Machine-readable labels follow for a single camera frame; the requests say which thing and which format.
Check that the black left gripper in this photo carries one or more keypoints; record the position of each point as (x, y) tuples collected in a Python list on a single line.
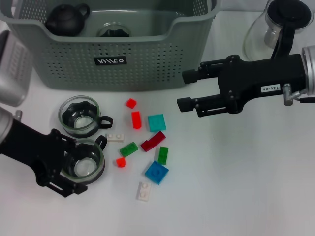
[(32, 150)]

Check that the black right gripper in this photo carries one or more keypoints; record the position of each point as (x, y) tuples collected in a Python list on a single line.
[(258, 78)]

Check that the glass teacup with black sleeve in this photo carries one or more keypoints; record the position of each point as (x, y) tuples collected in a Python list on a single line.
[(78, 120), (83, 167), (114, 32)]

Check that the small red building block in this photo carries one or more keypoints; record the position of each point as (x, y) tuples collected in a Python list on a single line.
[(131, 103), (120, 162)]

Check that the white two-stud building block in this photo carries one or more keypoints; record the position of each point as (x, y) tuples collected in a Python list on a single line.
[(144, 191), (115, 137)]

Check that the teal square building block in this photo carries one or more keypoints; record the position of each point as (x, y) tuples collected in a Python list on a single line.
[(156, 123)]

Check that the grey-green perforated storage bin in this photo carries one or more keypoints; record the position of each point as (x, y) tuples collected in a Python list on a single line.
[(147, 61)]

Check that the green building block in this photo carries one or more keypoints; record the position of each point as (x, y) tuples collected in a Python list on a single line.
[(129, 149), (163, 155)]

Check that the dark red building block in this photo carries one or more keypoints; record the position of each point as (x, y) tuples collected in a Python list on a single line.
[(153, 141)]

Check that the long orange-red building block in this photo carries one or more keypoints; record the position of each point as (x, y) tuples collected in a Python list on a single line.
[(136, 120)]

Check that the blue square building block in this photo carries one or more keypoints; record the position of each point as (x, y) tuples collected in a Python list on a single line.
[(156, 172)]

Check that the silver left gripper connector stub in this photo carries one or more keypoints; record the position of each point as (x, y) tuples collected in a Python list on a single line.
[(18, 115)]

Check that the black clay teapot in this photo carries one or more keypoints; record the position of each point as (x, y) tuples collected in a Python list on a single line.
[(65, 22)]

